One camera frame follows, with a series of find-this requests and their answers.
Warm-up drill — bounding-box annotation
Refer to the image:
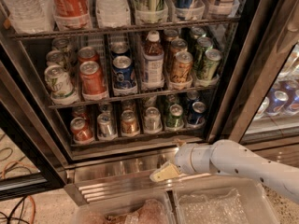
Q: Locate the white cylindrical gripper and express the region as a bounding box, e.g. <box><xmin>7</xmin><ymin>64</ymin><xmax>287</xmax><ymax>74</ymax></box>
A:
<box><xmin>149</xmin><ymin>139</ymin><xmax>196</xmax><ymax>182</ymax></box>

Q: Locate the orange can bottom shelf front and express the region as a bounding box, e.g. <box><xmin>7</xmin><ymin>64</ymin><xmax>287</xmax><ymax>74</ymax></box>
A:
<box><xmin>121</xmin><ymin>110</ymin><xmax>138</xmax><ymax>134</ymax></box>

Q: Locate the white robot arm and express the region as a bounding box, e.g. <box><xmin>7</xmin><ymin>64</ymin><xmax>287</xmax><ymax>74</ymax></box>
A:
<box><xmin>149</xmin><ymin>139</ymin><xmax>299</xmax><ymax>203</ymax></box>

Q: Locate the green can bottom shelf front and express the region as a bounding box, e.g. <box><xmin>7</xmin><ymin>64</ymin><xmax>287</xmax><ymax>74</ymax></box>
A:
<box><xmin>165</xmin><ymin>104</ymin><xmax>183</xmax><ymax>128</ymax></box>

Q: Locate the white can bottom shelf front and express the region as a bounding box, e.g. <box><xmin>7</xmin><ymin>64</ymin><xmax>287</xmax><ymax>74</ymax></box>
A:
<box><xmin>145</xmin><ymin>106</ymin><xmax>161</xmax><ymax>132</ymax></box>

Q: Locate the blue can bottom shelf front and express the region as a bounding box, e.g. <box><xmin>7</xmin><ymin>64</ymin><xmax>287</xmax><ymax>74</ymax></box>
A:
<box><xmin>187</xmin><ymin>102</ymin><xmax>206</xmax><ymax>125</ymax></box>

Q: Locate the silver can bottom shelf front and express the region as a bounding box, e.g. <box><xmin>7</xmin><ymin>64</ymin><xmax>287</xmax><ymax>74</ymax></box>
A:
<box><xmin>97</xmin><ymin>113</ymin><xmax>116</xmax><ymax>138</ymax></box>

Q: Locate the gold can middle shelf front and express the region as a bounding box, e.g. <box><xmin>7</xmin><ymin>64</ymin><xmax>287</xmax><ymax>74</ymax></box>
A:
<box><xmin>170</xmin><ymin>51</ymin><xmax>193</xmax><ymax>83</ymax></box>

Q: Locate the green can middle shelf front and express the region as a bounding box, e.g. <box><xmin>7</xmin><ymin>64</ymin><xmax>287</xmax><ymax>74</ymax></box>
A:
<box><xmin>197</xmin><ymin>49</ymin><xmax>222</xmax><ymax>80</ymax></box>

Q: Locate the blue pepsi can middle front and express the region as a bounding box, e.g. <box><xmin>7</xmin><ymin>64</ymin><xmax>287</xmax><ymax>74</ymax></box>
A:
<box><xmin>112</xmin><ymin>56</ymin><xmax>136</xmax><ymax>90</ymax></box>

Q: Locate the red can bottom shelf front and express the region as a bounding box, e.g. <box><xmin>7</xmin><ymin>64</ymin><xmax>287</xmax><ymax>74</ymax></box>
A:
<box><xmin>70</xmin><ymin>117</ymin><xmax>93</xmax><ymax>142</ymax></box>

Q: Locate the red can shelf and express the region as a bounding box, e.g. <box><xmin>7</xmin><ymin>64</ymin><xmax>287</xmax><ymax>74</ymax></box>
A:
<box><xmin>78</xmin><ymin>47</ymin><xmax>99</xmax><ymax>63</ymax></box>
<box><xmin>70</xmin><ymin>117</ymin><xmax>93</xmax><ymax>142</ymax></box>
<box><xmin>79</xmin><ymin>61</ymin><xmax>106</xmax><ymax>95</ymax></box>

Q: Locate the right glass fridge door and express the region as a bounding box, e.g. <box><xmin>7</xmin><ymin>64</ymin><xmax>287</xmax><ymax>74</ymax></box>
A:
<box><xmin>221</xmin><ymin>0</ymin><xmax>299</xmax><ymax>152</ymax></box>

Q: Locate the red can middle shelf front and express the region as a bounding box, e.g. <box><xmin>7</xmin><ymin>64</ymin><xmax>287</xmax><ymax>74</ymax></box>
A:
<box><xmin>79</xmin><ymin>61</ymin><xmax>106</xmax><ymax>95</ymax></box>

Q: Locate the blue can behind right door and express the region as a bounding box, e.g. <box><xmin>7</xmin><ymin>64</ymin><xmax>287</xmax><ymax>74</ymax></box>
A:
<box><xmin>266</xmin><ymin>91</ymin><xmax>289</xmax><ymax>116</ymax></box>

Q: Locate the blue can middle shelf rear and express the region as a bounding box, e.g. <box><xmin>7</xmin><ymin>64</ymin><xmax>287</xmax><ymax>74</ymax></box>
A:
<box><xmin>111</xmin><ymin>42</ymin><xmax>131</xmax><ymax>59</ymax></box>

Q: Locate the red can middle shelf rear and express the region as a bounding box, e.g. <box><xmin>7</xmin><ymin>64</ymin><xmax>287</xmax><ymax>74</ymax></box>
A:
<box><xmin>78</xmin><ymin>47</ymin><xmax>99</xmax><ymax>63</ymax></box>

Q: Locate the white green can middle shelf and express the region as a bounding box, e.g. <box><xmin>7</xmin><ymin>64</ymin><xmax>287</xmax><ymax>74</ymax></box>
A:
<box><xmin>44</xmin><ymin>64</ymin><xmax>75</xmax><ymax>99</ymax></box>

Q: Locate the red cola bottle top shelf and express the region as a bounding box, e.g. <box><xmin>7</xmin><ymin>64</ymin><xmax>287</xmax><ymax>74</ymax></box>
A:
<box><xmin>53</xmin><ymin>0</ymin><xmax>89</xmax><ymax>23</ymax></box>

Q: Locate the clear plastic bin left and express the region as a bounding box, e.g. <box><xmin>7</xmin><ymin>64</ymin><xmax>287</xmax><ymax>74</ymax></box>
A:
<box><xmin>70</xmin><ymin>189</ymin><xmax>176</xmax><ymax>224</ymax></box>

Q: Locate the clear plastic bin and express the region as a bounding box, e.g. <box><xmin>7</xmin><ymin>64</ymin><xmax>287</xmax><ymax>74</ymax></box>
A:
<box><xmin>70</xmin><ymin>189</ymin><xmax>176</xmax><ymax>224</ymax></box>
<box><xmin>173</xmin><ymin>176</ymin><xmax>279</xmax><ymax>224</ymax></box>

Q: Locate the clear plastic bin right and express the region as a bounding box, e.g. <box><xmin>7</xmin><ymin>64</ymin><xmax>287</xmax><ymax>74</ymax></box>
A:
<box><xmin>173</xmin><ymin>176</ymin><xmax>279</xmax><ymax>224</ymax></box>

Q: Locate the brown tea bottle white label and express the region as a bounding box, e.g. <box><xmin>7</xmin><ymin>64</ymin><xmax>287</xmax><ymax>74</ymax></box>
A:
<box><xmin>143</xmin><ymin>31</ymin><xmax>164</xmax><ymax>83</ymax></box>

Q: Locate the clear water bottle top left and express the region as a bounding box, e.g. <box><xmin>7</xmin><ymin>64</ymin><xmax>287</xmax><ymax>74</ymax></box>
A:
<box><xmin>3</xmin><ymin>0</ymin><xmax>54</xmax><ymax>34</ymax></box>

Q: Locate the orange cable on floor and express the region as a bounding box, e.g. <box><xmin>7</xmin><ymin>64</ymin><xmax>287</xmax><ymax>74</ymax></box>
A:
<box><xmin>0</xmin><ymin>160</ymin><xmax>37</xmax><ymax>224</ymax></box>

